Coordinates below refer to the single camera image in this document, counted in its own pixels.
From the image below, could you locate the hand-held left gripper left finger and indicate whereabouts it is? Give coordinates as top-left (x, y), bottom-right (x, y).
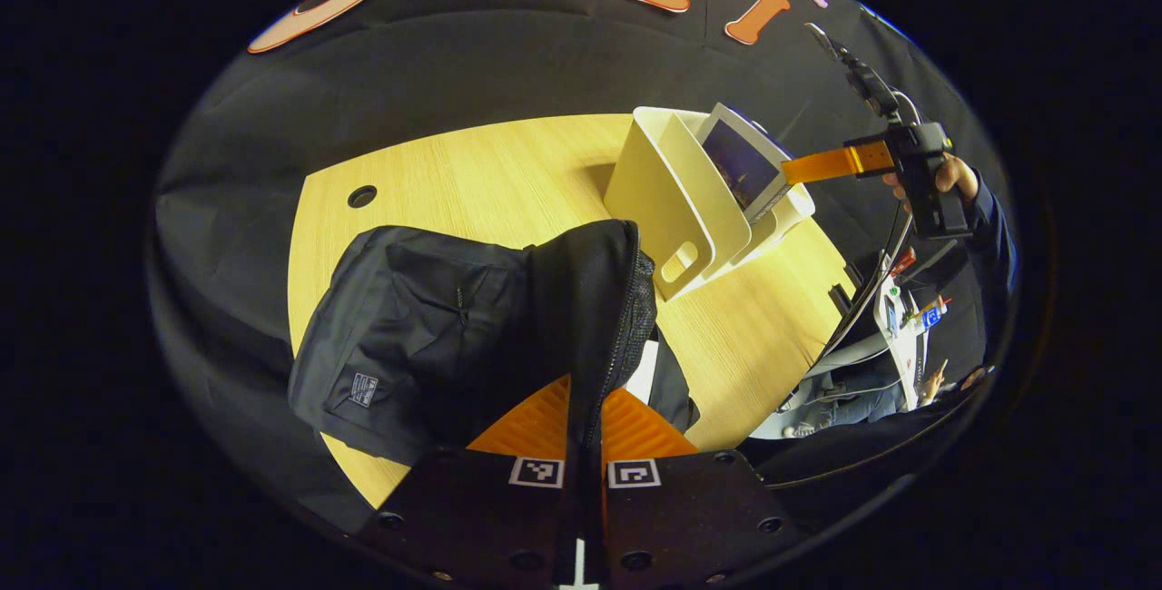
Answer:
top-left (358, 375), bottom-right (583, 587)

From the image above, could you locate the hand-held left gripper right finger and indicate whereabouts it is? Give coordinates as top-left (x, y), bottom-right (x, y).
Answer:
top-left (594, 386), bottom-right (805, 587)

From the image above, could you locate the dark blue spine book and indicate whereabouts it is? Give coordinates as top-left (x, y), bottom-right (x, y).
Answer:
top-left (697, 103), bottom-right (796, 224)

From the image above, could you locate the white bookshelf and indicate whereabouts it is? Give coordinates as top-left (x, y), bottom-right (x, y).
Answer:
top-left (604, 106), bottom-right (818, 303)

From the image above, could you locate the black schoolbag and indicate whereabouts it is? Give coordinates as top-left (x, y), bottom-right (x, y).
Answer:
top-left (288, 220), bottom-right (701, 469)

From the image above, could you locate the white side table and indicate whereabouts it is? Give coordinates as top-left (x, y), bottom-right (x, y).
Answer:
top-left (871, 277), bottom-right (950, 391)

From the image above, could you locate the black backdrop cloth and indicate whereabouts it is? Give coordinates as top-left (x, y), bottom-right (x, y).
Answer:
top-left (150, 0), bottom-right (1009, 529)

